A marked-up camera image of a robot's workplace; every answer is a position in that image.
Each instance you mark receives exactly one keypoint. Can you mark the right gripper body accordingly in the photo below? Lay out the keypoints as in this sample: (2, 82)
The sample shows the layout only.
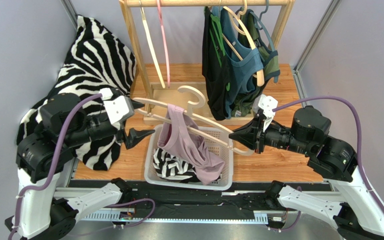
(259, 137)

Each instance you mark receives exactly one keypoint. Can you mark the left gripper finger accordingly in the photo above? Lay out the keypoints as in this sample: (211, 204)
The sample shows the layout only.
(134, 105)
(134, 137)

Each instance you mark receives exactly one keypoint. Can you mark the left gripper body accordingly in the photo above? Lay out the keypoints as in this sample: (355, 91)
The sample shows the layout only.
(121, 130)

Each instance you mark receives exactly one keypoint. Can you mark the mauve tank top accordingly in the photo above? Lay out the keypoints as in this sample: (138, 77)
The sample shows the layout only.
(176, 140)

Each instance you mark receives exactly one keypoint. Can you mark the striped tank top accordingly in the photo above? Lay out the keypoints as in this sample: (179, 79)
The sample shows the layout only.
(172, 168)

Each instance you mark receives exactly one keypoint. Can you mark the black top green trim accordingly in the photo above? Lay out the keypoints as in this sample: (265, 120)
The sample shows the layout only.
(216, 94)

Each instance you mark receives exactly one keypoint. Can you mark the pink hanger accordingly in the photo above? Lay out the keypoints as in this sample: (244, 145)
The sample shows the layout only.
(166, 53)

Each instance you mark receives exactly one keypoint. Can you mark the cream hanger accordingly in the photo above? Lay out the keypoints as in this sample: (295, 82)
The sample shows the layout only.
(151, 46)

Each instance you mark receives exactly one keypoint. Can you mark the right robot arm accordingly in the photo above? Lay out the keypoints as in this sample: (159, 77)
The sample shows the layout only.
(359, 216)

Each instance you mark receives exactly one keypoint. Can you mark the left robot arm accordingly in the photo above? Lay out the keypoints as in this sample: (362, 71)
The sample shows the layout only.
(69, 122)

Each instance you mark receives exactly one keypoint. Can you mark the olive green tank top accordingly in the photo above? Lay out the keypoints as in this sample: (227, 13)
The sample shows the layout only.
(243, 103)

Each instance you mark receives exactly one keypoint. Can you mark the blue tank top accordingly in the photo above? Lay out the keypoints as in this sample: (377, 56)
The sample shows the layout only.
(242, 53)

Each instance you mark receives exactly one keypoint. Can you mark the green hanger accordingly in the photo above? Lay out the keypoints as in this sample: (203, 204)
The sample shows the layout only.
(218, 59)

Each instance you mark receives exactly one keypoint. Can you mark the wooden clothes rack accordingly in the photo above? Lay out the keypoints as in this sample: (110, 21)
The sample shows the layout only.
(186, 74)

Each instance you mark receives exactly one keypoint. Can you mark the white plastic basket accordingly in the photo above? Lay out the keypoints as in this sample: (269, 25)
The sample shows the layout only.
(224, 183)

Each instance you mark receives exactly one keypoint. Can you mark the zebra print blanket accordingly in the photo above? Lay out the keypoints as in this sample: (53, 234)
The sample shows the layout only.
(96, 60)

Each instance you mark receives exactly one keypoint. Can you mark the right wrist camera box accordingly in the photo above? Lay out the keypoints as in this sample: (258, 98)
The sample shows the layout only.
(264, 105)

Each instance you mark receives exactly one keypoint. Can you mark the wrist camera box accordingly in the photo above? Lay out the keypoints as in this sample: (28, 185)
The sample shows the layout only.
(264, 105)
(108, 95)

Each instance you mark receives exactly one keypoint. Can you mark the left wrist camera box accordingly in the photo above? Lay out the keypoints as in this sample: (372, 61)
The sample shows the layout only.
(108, 95)

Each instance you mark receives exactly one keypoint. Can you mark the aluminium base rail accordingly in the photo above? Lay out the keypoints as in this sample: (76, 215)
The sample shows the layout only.
(243, 202)

